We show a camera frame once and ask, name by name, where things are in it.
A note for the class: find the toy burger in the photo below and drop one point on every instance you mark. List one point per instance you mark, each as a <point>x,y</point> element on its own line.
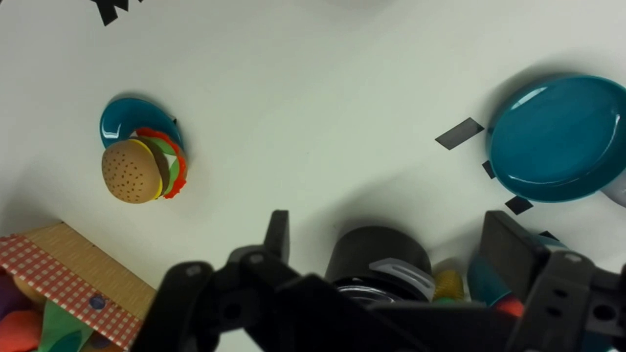
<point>133,171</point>

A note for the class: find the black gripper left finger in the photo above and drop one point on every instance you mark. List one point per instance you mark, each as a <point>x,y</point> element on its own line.
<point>276,238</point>

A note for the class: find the small teal plate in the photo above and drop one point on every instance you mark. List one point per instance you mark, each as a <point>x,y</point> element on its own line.
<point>127,118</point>

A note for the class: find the cluster of small black tape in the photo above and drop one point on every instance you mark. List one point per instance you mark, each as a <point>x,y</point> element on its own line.
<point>107,11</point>

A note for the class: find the black tape piece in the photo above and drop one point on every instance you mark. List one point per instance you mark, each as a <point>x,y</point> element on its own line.
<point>489,169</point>
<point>459,134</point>
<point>518,206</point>

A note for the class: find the yellow toy corn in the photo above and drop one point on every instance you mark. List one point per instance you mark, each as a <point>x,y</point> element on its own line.
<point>448,281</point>

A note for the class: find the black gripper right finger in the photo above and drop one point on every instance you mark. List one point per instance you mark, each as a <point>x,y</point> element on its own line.
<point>514,257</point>

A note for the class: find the black toy pot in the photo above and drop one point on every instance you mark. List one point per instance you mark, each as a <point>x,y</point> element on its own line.
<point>371,245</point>

